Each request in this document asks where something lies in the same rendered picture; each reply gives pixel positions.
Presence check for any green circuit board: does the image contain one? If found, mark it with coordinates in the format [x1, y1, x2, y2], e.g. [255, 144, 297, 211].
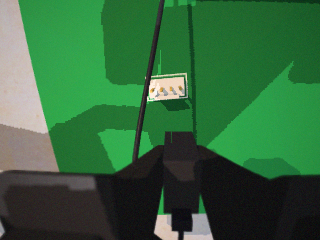
[18, 0, 320, 179]

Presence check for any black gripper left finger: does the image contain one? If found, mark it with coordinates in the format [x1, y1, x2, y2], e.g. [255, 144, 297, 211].
[0, 145, 164, 240]

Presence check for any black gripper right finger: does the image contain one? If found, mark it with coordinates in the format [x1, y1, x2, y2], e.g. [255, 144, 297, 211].
[197, 145, 320, 240]

